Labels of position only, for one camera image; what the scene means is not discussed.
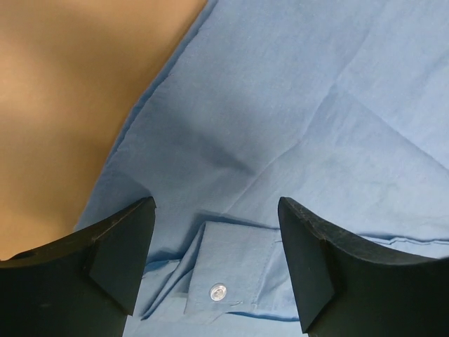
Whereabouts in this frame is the light blue long sleeve shirt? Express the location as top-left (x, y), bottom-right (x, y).
top-left (79, 1), bottom-right (448, 336)

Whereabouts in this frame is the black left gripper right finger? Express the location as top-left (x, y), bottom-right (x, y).
top-left (278, 197), bottom-right (448, 337)

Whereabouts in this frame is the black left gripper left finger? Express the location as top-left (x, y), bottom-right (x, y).
top-left (1, 197), bottom-right (156, 337)

